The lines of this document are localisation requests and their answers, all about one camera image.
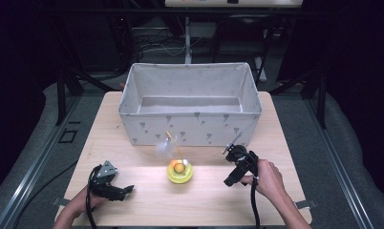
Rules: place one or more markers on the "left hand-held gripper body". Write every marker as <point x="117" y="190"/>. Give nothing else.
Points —
<point x="104" y="182"/>

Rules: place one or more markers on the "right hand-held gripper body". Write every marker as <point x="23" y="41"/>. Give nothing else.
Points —
<point x="242" y="159"/>

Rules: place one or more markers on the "yellow feather cat toy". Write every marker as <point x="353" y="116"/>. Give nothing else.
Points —
<point x="180" y="175"/>

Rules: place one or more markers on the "white fabric storage box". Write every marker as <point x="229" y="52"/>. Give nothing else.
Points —
<point x="193" y="129"/>

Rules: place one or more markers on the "person's left hand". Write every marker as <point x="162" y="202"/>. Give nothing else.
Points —
<point x="90" y="200"/>

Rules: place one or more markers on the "person's right hand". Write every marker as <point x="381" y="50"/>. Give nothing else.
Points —
<point x="269" y="179"/>

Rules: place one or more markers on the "black metal stand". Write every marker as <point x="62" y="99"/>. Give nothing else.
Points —
<point x="322" y="95"/>
<point x="61" y="95"/>

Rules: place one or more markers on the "white desk leg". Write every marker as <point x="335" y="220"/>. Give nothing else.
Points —
<point x="188" y="41"/>

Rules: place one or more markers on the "aluminium floor rail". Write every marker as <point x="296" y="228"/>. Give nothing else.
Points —
<point x="339" y="171"/>
<point x="31" y="171"/>

